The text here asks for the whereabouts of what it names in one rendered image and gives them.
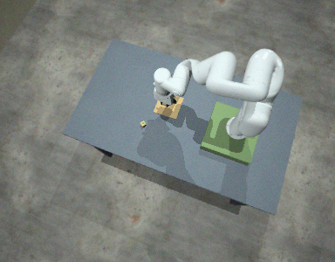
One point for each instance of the beige flat mat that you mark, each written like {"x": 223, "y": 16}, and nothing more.
{"x": 170, "y": 111}

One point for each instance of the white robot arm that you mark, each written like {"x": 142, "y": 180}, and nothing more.
{"x": 220, "y": 69}

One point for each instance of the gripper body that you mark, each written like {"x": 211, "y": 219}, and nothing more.
{"x": 168, "y": 99}

